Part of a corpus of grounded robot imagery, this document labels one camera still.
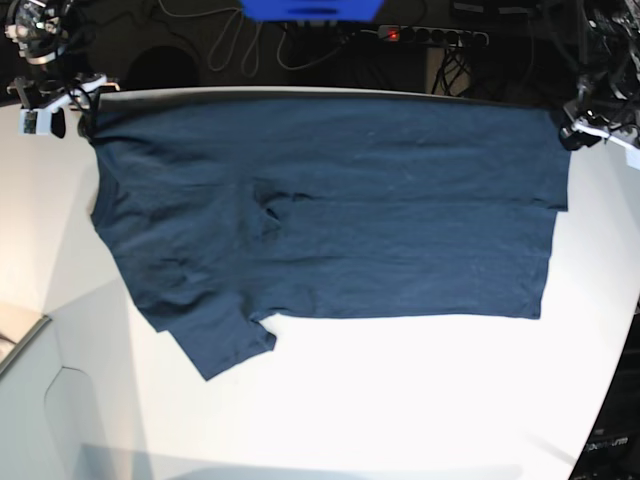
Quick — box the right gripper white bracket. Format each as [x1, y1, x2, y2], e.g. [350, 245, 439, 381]
[7, 74, 120, 140]

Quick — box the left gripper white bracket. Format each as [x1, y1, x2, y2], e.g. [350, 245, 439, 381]
[559, 101, 639, 168]

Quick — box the dark blue t-shirt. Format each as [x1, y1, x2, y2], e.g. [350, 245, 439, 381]
[91, 97, 570, 379]

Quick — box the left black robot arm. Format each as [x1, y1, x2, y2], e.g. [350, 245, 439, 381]
[559, 1, 639, 170]

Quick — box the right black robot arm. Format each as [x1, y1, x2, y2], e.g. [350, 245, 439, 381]
[4, 1, 120, 140]

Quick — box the blue plastic box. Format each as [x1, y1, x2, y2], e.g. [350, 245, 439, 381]
[240, 0, 384, 22]

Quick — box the black power strip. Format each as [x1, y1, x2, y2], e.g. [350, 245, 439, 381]
[377, 25, 490, 48]

